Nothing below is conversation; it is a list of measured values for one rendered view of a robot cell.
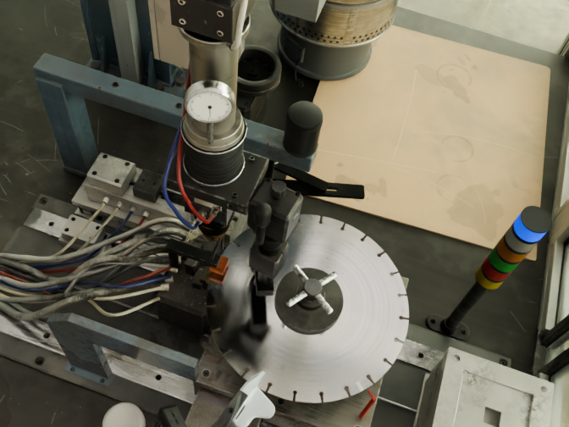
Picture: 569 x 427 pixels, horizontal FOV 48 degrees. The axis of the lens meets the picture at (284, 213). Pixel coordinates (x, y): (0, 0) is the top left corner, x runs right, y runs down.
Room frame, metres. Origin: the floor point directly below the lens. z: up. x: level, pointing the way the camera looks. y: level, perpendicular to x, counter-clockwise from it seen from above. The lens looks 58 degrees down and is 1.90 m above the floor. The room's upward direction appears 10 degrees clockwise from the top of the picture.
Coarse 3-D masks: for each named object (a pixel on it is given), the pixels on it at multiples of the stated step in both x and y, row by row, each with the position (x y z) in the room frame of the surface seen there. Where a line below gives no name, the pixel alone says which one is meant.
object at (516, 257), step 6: (504, 240) 0.53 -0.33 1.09; (498, 246) 0.53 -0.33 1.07; (504, 246) 0.52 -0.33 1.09; (498, 252) 0.52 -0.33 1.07; (504, 252) 0.52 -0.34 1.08; (510, 252) 0.51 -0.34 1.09; (516, 252) 0.51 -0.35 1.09; (528, 252) 0.52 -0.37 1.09; (504, 258) 0.51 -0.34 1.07; (510, 258) 0.51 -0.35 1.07; (516, 258) 0.51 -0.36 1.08; (522, 258) 0.51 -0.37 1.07
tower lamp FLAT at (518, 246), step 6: (510, 228) 0.54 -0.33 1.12; (510, 234) 0.53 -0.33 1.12; (510, 240) 0.52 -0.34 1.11; (516, 240) 0.52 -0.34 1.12; (510, 246) 0.52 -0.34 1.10; (516, 246) 0.51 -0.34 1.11; (522, 246) 0.51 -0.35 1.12; (528, 246) 0.51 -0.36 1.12; (534, 246) 0.52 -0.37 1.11; (522, 252) 0.51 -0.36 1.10
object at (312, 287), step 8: (296, 264) 0.48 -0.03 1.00; (296, 272) 0.47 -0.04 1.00; (304, 280) 0.45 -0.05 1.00; (312, 280) 0.45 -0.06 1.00; (320, 280) 0.46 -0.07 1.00; (328, 280) 0.46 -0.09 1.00; (304, 288) 0.44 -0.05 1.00; (312, 288) 0.44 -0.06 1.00; (320, 288) 0.44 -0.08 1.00; (296, 296) 0.42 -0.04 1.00; (304, 296) 0.43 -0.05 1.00; (312, 296) 0.43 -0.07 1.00; (320, 296) 0.43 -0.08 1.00; (288, 304) 0.41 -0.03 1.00; (328, 304) 0.42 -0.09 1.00; (328, 312) 0.41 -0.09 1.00
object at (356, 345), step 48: (240, 240) 0.53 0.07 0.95; (288, 240) 0.55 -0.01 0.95; (336, 240) 0.56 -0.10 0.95; (240, 288) 0.44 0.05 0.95; (384, 288) 0.49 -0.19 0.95; (240, 336) 0.36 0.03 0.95; (288, 336) 0.38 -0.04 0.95; (336, 336) 0.39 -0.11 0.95; (384, 336) 0.40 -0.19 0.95; (288, 384) 0.30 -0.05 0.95; (336, 384) 0.31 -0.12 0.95
